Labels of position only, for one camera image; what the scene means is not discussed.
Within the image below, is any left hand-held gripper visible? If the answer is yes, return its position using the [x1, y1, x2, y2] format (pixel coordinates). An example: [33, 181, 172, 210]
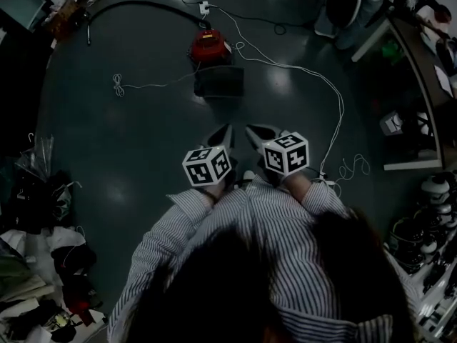
[181, 123, 238, 189]

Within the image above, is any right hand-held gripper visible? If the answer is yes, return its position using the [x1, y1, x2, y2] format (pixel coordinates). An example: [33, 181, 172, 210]
[244, 124, 310, 185]

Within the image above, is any person's right forearm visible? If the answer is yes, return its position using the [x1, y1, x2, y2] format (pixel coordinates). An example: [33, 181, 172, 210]
[283, 171, 353, 224]

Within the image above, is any person's left forearm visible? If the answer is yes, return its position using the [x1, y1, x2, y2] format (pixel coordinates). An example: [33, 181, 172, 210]
[117, 186, 224, 307]

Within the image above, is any red vacuum cleaner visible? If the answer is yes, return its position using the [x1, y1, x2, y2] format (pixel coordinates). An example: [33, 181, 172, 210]
[187, 28, 236, 66]

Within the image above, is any striped shirt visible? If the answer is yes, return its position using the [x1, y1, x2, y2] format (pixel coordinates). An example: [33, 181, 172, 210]
[106, 175, 424, 343]

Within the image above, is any small white box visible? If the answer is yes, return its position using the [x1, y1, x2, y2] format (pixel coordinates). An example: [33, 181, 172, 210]
[379, 110, 405, 136]

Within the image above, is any green object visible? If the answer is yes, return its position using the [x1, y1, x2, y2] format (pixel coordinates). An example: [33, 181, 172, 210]
[381, 40, 403, 64]

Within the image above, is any wooden table with white legs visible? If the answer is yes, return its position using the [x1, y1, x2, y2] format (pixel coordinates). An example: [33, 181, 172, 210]
[351, 12, 457, 172]

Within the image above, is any cluttered rack of pots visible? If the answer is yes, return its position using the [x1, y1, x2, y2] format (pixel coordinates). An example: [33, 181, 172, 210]
[387, 171, 457, 339]

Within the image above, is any brown cardboard box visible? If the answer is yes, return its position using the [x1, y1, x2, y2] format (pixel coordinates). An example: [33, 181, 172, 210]
[42, 0, 89, 41]

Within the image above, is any grey cabinet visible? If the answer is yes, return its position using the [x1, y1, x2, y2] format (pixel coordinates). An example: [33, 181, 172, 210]
[0, 0, 49, 32]

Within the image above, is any long white cable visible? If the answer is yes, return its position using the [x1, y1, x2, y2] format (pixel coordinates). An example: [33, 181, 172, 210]
[209, 4, 346, 182]

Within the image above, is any loose white cable coil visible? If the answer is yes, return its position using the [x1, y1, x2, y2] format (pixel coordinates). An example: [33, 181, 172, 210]
[333, 154, 371, 199]

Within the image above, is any white cable with knotted bundle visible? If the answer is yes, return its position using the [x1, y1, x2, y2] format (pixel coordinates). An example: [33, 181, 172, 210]
[112, 70, 196, 99]

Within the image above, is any black vacuum hose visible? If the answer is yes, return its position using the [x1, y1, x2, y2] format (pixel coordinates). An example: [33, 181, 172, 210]
[85, 0, 212, 46]

